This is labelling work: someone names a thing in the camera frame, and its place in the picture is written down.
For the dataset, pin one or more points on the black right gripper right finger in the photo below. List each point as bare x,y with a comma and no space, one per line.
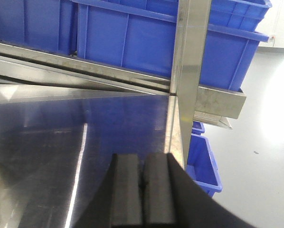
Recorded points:
173,200

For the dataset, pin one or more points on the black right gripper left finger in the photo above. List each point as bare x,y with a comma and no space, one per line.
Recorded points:
117,203

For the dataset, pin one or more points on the lower blue plastic crate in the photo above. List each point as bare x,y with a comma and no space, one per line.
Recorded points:
201,163

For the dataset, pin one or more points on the large blue plastic crate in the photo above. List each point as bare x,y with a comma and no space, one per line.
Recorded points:
140,35

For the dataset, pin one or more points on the stainless steel shelf frame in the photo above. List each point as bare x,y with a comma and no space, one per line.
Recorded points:
188,100

